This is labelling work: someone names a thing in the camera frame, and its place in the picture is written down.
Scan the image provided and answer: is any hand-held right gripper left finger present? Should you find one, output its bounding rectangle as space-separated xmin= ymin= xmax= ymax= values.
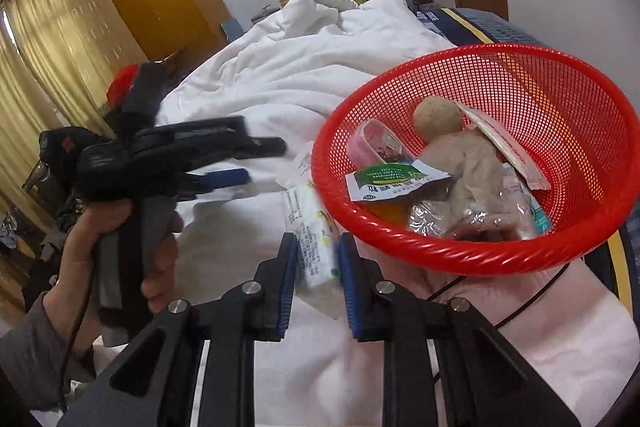
xmin=57 ymin=232 xmax=301 ymax=427

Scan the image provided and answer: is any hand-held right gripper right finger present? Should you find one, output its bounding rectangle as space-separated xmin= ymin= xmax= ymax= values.
xmin=336 ymin=232 xmax=583 ymax=427

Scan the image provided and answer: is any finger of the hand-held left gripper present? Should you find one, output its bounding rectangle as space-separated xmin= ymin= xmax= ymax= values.
xmin=200 ymin=116 xmax=289 ymax=160
xmin=182 ymin=168 xmax=251 ymax=198

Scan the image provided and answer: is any white tube packet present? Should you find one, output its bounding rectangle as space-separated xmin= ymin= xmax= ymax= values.
xmin=282 ymin=182 xmax=343 ymax=320

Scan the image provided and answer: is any beige plush toy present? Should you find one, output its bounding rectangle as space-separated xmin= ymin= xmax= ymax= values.
xmin=407 ymin=97 xmax=528 ymax=240

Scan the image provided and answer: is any teal white packet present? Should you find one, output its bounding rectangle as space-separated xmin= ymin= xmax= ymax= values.
xmin=502 ymin=164 xmax=553 ymax=235

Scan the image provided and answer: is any red plastic mesh basket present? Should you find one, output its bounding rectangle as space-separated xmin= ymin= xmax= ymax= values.
xmin=310 ymin=44 xmax=640 ymax=277

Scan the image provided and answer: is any person's left forearm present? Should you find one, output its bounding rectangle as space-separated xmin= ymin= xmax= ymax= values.
xmin=0 ymin=292 xmax=96 ymax=413

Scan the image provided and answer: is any person's left hand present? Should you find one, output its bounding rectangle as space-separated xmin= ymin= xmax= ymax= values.
xmin=42 ymin=199 xmax=185 ymax=358

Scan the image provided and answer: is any white paper slip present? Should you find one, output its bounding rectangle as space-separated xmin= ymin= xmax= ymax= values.
xmin=278 ymin=146 xmax=318 ymax=188

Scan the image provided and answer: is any white duvet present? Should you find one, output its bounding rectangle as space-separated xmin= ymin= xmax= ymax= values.
xmin=155 ymin=0 xmax=458 ymax=208

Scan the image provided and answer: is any orange small box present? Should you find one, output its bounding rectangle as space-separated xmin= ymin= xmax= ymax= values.
xmin=372 ymin=201 xmax=408 ymax=228

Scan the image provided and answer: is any pale pink blanket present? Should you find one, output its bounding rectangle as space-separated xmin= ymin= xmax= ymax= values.
xmin=65 ymin=157 xmax=640 ymax=427

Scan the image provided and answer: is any green white sachet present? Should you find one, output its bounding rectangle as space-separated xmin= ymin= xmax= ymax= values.
xmin=345 ymin=159 xmax=453 ymax=204

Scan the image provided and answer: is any pink clear plastic box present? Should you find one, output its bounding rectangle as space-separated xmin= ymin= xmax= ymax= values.
xmin=348 ymin=118 xmax=417 ymax=168

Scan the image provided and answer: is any beige curtain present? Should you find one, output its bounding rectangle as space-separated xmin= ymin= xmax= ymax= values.
xmin=0 ymin=0 xmax=151 ymax=238

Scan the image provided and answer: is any orange wooden wardrobe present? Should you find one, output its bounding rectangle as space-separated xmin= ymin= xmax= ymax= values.
xmin=109 ymin=0 xmax=233 ymax=62

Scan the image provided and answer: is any white red flat packet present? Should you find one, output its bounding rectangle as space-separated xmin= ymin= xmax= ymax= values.
xmin=457 ymin=103 xmax=551 ymax=192

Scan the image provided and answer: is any black thin cable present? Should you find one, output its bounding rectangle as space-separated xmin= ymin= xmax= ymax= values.
xmin=427 ymin=262 xmax=573 ymax=383

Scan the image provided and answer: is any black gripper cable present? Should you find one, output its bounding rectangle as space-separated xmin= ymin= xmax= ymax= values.
xmin=59 ymin=252 xmax=101 ymax=410

